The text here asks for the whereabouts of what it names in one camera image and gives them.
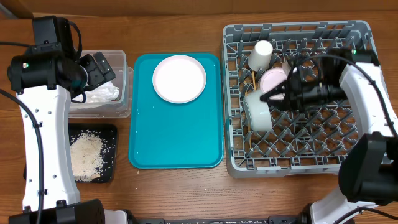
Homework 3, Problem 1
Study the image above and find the small pink bowl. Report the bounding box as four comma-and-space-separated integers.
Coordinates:
259, 68, 287, 93

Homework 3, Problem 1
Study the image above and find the white napkin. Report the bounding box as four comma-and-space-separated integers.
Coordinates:
85, 81, 119, 103

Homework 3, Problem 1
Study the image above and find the grey bowl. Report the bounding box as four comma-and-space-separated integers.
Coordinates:
243, 89, 272, 131

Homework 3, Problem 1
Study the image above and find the cream paper cup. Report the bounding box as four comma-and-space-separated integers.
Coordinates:
248, 40, 273, 72

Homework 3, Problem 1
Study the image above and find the white rice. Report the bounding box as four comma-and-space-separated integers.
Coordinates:
70, 130, 114, 182

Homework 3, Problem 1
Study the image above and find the large pink plate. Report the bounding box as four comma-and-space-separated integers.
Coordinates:
152, 55, 207, 104

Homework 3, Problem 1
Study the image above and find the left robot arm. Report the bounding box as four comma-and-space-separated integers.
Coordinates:
6, 16, 136, 223

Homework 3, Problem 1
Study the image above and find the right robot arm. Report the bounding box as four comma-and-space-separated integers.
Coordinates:
259, 49, 397, 223

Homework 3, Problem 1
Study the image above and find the grey dishwasher rack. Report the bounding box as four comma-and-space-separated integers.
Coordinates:
223, 21, 377, 178

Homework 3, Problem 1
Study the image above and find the clear plastic bin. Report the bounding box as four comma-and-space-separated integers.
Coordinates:
69, 50, 134, 118

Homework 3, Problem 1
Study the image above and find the black plastic tray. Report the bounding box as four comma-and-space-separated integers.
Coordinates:
69, 123, 118, 183

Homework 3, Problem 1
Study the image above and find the teal plastic tray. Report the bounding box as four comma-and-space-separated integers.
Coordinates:
129, 53, 224, 169

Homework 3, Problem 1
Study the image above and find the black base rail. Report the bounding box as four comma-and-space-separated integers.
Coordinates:
137, 215, 307, 224

